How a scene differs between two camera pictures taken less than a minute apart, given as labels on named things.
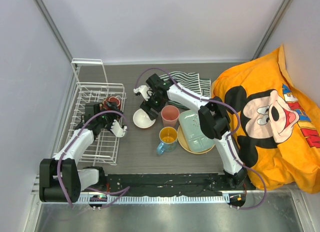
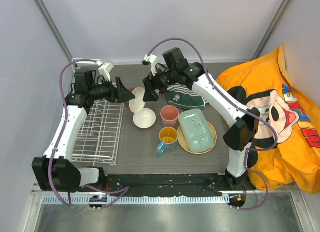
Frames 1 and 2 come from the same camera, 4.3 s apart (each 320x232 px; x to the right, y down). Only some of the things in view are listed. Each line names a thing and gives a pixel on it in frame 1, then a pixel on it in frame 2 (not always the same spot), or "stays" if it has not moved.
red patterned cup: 111,99 -> 137,105
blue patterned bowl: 168,137 stays
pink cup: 170,115 stays
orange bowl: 142,119 stays
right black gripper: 147,110 -> 150,95
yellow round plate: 183,143 stays
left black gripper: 112,116 -> 123,94
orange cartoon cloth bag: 274,125 stays
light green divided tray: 196,139 stays
